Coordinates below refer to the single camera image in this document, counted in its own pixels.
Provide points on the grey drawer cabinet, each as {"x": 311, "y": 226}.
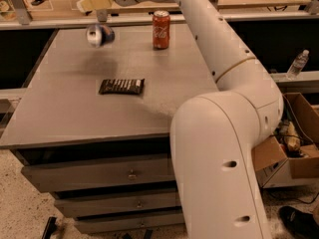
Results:
{"x": 62, "y": 117}

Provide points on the grey drawer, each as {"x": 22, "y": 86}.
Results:
{"x": 118, "y": 202}
{"x": 98, "y": 173}
{"x": 130, "y": 221}

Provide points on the bottom grey drawer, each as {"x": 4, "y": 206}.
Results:
{"x": 130, "y": 221}

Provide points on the clear plastic water bottle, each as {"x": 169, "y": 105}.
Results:
{"x": 298, "y": 65}

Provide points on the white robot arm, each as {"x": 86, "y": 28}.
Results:
{"x": 212, "y": 135}

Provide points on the black shoe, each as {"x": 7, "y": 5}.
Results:
{"x": 299, "y": 224}

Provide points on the blue Pepsi can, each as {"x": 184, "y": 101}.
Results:
{"x": 99, "y": 35}

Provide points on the middle grey drawer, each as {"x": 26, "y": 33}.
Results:
{"x": 118, "y": 202}

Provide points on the wooden shelf with metal rails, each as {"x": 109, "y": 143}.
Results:
{"x": 50, "y": 13}

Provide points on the red Coca-Cola can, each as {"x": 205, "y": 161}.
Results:
{"x": 161, "y": 23}

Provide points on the top grey drawer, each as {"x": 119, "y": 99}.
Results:
{"x": 98, "y": 173}

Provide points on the brown cardboard box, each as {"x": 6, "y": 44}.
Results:
{"x": 290, "y": 157}

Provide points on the dark chocolate bar wrapper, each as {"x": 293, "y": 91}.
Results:
{"x": 121, "y": 86}

